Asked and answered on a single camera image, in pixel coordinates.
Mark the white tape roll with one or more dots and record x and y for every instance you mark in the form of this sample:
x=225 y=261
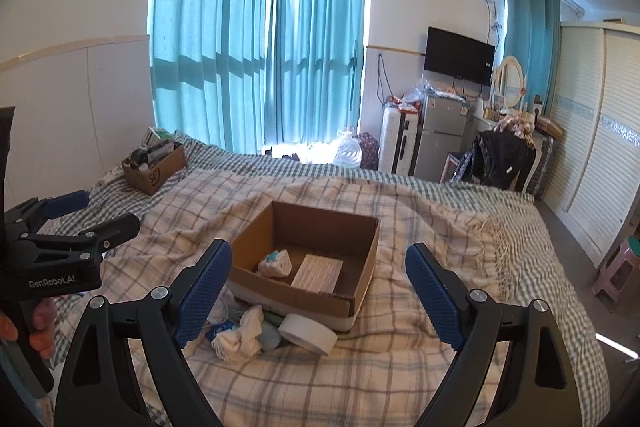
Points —
x=308 y=334

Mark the middle teal curtain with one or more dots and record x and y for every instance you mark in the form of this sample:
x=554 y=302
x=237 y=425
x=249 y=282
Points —
x=314 y=70

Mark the white sliding wardrobe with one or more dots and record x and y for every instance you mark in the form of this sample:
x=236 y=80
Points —
x=594 y=184

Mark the white sock in box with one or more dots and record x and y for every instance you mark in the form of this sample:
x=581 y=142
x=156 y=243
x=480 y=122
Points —
x=276 y=265

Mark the black wall television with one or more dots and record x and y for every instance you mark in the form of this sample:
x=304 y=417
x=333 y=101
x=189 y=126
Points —
x=457 y=56

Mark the left teal curtain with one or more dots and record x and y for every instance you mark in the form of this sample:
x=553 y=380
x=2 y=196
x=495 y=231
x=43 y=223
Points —
x=208 y=70

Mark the white sock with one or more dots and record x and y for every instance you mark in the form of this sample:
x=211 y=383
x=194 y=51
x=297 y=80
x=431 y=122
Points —
x=276 y=265
x=241 y=344

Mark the pink plastic stool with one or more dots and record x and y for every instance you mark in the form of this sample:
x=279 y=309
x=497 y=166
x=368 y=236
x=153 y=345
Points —
x=619 y=276

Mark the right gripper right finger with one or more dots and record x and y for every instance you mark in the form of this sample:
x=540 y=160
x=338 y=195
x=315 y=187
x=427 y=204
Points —
x=537 y=385

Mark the white paper card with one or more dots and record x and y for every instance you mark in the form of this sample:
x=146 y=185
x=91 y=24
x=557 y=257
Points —
x=317 y=274

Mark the white suitcase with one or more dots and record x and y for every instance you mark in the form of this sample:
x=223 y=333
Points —
x=398 y=138

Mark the small cardboard box with clutter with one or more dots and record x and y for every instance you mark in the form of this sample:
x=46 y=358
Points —
x=151 y=163

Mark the dark patterned bag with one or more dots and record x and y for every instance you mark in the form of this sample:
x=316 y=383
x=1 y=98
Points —
x=369 y=151

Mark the beige plaid blanket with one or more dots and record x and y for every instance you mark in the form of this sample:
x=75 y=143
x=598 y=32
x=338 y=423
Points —
x=383 y=371

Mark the chair with black clothes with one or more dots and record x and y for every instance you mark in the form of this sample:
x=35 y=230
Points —
x=497 y=159

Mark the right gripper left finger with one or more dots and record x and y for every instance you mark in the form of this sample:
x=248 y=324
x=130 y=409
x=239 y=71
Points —
x=99 y=386

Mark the silver small refrigerator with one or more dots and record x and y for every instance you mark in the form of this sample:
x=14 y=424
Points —
x=443 y=124

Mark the white headboard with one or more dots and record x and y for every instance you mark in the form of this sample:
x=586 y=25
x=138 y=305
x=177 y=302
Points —
x=80 y=107

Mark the teal curtain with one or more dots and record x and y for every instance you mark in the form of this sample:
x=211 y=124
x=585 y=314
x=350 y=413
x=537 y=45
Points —
x=208 y=70
x=314 y=70
x=533 y=37

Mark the right teal curtain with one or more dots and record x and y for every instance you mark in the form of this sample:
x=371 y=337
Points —
x=533 y=37

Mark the person's left hand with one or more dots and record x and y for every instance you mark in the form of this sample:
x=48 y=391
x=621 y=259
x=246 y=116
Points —
x=42 y=338

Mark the white plastic bag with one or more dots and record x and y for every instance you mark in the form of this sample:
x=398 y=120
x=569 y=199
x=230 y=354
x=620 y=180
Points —
x=346 y=151

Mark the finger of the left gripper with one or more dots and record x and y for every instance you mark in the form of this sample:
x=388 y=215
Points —
x=100 y=231
x=35 y=212

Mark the open cardboard box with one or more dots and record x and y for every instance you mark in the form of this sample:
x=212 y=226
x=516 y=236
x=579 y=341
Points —
x=305 y=230

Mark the clear plastic bottle blue label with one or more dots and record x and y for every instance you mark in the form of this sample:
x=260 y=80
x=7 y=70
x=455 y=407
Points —
x=227 y=308

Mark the oval white vanity mirror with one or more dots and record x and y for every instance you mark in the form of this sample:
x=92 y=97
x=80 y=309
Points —
x=508 y=87

